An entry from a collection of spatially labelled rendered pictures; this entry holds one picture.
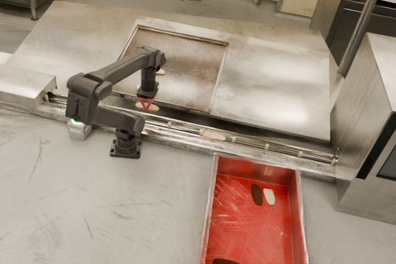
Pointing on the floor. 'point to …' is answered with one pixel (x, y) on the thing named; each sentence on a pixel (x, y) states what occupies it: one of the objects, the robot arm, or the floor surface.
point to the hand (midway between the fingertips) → (147, 105)
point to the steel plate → (35, 48)
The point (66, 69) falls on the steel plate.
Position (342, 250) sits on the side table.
